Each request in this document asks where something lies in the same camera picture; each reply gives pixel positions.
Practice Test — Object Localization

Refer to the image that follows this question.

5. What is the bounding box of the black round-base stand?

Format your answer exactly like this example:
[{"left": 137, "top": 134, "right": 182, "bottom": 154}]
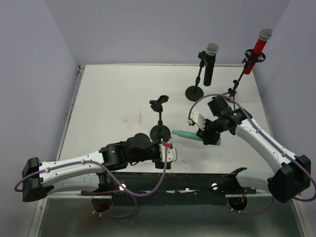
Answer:
[
  {"left": 185, "top": 51, "right": 207, "bottom": 102},
  {"left": 149, "top": 95, "right": 171, "bottom": 142}
]

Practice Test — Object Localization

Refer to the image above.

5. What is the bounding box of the teal microphone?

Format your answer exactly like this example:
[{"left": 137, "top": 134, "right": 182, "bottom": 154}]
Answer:
[{"left": 172, "top": 129, "right": 222, "bottom": 146}]

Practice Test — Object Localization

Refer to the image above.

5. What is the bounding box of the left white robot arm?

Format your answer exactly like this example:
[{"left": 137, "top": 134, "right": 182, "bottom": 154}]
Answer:
[{"left": 18, "top": 133, "right": 177, "bottom": 202}]

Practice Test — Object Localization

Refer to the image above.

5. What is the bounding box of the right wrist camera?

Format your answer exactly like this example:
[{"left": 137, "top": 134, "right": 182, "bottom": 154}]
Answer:
[{"left": 187, "top": 112, "right": 206, "bottom": 131}]

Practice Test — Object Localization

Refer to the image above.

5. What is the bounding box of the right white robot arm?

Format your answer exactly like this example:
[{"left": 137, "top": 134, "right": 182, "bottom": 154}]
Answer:
[{"left": 188, "top": 94, "right": 316, "bottom": 203}]

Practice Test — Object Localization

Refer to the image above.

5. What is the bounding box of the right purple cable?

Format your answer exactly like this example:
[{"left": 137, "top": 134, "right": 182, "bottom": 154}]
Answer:
[{"left": 187, "top": 93, "right": 316, "bottom": 215}]

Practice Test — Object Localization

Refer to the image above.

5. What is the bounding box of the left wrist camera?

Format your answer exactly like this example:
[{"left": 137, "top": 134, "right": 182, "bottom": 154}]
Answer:
[{"left": 159, "top": 143, "right": 178, "bottom": 163}]

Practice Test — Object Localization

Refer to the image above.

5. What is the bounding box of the red rhinestone microphone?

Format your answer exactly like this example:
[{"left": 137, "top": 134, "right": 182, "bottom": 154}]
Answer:
[{"left": 243, "top": 28, "right": 273, "bottom": 75}]

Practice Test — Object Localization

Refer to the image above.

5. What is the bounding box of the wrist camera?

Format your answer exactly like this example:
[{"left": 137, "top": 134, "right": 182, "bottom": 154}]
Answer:
[
  {"left": 187, "top": 112, "right": 206, "bottom": 131},
  {"left": 159, "top": 143, "right": 178, "bottom": 163}
]

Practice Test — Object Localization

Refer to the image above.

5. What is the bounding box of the black tripod shock-mount stand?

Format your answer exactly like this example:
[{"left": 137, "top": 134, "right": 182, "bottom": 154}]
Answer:
[{"left": 224, "top": 49, "right": 266, "bottom": 99}]

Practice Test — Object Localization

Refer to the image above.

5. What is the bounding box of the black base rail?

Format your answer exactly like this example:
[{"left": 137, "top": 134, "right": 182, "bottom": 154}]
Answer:
[{"left": 81, "top": 171, "right": 267, "bottom": 207}]

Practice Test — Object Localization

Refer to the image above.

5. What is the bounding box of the black microphone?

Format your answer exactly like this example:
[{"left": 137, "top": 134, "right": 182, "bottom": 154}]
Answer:
[{"left": 203, "top": 42, "right": 219, "bottom": 86}]

